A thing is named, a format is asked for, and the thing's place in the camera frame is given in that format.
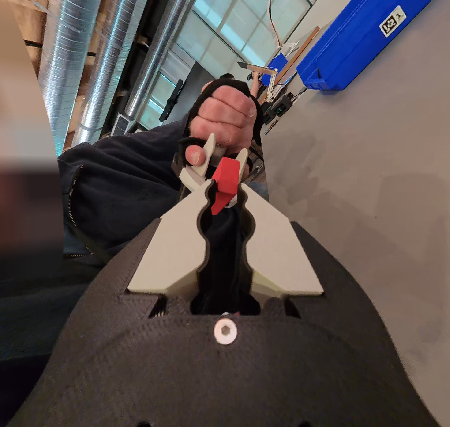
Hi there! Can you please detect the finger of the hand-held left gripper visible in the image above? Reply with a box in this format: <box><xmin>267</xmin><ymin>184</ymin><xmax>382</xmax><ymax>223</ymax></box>
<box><xmin>234</xmin><ymin>148</ymin><xmax>251</xmax><ymax>185</ymax></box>
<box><xmin>179</xmin><ymin>133</ymin><xmax>218</xmax><ymax>197</ymax></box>

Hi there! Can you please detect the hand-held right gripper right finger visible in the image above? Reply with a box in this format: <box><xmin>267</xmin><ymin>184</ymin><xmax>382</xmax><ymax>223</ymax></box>
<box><xmin>237</xmin><ymin>181</ymin><xmax>325</xmax><ymax>298</ymax></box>

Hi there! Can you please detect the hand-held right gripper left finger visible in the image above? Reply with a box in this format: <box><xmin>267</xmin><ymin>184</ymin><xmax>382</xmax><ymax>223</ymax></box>
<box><xmin>128</xmin><ymin>182</ymin><xmax>214</xmax><ymax>298</ymax></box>

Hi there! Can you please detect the red toy block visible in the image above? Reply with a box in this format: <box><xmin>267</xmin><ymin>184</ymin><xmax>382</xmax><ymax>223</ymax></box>
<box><xmin>210</xmin><ymin>158</ymin><xmax>244</xmax><ymax>216</ymax></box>

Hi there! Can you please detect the person's left forearm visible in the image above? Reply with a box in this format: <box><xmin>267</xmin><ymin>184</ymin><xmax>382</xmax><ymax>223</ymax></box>
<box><xmin>58</xmin><ymin>114</ymin><xmax>195</xmax><ymax>256</ymax></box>

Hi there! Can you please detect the person's left hand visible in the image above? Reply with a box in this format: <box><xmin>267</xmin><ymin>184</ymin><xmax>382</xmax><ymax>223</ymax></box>
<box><xmin>184</xmin><ymin>83</ymin><xmax>259</xmax><ymax>167</ymax></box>

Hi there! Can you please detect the black device with display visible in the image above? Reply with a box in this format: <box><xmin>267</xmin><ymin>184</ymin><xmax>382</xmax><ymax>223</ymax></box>
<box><xmin>263</xmin><ymin>92</ymin><xmax>296</xmax><ymax>126</ymax></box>

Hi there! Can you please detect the blue plastic bin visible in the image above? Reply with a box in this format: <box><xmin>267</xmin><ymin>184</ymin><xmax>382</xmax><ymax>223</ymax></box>
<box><xmin>260</xmin><ymin>50</ymin><xmax>293</xmax><ymax>89</ymax></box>
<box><xmin>296</xmin><ymin>0</ymin><xmax>450</xmax><ymax>92</ymax></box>

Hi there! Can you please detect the long wooden table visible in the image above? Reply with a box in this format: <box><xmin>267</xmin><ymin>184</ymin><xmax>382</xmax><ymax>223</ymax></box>
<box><xmin>256</xmin><ymin>25</ymin><xmax>321</xmax><ymax>105</ymax></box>

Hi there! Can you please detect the person's dark clothing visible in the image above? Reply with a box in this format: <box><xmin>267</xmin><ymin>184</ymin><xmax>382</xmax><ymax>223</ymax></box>
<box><xmin>0</xmin><ymin>250</ymin><xmax>107</xmax><ymax>403</ymax></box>

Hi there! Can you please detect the white tablet stand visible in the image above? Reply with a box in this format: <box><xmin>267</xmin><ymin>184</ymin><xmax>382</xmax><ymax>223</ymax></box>
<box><xmin>237</xmin><ymin>0</ymin><xmax>300</xmax><ymax>76</ymax></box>

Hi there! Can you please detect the silver ventilation duct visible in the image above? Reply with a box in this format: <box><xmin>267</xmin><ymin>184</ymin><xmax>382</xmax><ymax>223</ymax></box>
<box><xmin>38</xmin><ymin>0</ymin><xmax>206</xmax><ymax>154</ymax></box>

